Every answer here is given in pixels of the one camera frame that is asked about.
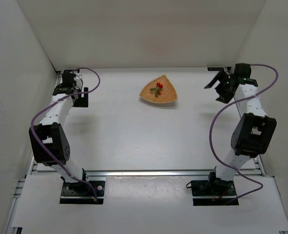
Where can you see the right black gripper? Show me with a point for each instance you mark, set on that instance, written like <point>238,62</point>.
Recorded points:
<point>221,86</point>

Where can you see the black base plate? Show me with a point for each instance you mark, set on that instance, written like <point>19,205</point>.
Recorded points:
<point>204,194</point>
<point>81,193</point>

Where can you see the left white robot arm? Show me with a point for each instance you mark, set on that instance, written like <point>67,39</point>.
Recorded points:
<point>49,142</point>

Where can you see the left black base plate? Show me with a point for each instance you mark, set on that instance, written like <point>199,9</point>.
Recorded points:
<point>81,193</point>

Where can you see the aluminium frame rail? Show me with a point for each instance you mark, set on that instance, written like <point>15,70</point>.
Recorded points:
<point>147,153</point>

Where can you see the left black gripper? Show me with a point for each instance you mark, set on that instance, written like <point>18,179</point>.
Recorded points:
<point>80,100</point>

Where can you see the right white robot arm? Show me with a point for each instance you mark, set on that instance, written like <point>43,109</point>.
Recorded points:
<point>250,138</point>

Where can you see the fake cherry sprig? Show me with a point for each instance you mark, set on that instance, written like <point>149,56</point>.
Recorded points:
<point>157,90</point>

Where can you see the woven triangular fruit bowl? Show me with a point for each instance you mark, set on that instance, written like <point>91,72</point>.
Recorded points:
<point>168,95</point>

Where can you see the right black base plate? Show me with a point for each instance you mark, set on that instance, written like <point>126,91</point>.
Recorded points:
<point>204,194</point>

